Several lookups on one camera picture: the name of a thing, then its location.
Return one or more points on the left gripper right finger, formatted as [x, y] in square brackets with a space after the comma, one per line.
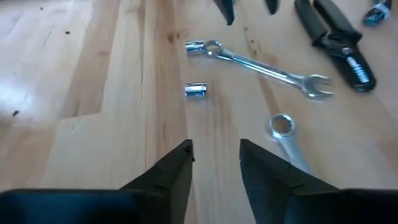
[311, 208]

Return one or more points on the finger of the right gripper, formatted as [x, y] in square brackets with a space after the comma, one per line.
[271, 4]
[227, 9]

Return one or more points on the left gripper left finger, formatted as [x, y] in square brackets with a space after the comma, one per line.
[77, 208]

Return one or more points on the silver combination wrench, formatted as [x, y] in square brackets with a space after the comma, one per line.
[284, 137]
[264, 67]

